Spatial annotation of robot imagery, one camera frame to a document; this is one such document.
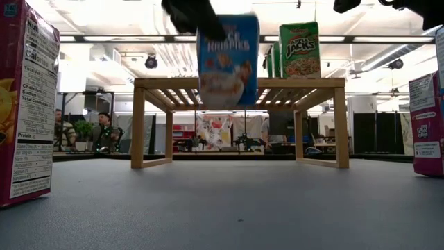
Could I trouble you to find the black monitor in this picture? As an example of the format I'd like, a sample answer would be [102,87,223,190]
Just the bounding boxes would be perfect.
[268,110,296,136]

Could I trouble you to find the floral cloth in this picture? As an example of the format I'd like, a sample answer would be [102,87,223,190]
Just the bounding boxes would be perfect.
[196,114,234,152]

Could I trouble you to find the grey-blue table mat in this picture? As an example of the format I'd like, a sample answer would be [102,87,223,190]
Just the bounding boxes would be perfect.
[0,158,444,250]

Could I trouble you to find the black round hanging fixture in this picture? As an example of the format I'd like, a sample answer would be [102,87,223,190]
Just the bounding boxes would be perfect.
[387,58,405,71]
[144,54,159,70]

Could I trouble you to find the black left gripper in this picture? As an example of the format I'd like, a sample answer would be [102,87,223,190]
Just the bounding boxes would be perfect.
[160,0,228,41]

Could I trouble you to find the black partition panels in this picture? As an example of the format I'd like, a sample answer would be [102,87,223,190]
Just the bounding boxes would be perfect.
[352,111,406,156]

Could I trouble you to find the black background rack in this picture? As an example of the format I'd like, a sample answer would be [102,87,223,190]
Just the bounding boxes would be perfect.
[60,90,116,115]

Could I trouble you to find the potted plant white pot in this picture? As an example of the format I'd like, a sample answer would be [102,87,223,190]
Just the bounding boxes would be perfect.
[74,119,94,152]

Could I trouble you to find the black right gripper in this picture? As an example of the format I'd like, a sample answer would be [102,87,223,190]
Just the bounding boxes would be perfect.
[333,0,362,15]

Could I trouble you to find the person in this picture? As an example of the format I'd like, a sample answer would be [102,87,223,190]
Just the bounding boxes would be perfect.
[53,108,78,153]
[260,117,289,145]
[90,111,122,153]

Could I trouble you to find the wooden slatted shelf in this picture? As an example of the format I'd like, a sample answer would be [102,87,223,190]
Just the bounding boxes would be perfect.
[130,76,350,170]

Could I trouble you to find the red shelving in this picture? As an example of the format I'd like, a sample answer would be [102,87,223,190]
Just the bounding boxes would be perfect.
[172,124,196,140]

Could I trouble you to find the blue Rice Krispies cereal box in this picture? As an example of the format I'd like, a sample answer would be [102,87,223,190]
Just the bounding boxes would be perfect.
[434,26,444,90]
[196,13,261,108]

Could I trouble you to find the magenta cereal box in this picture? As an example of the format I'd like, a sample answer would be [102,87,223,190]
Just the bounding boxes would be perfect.
[0,0,60,209]
[408,71,444,178]

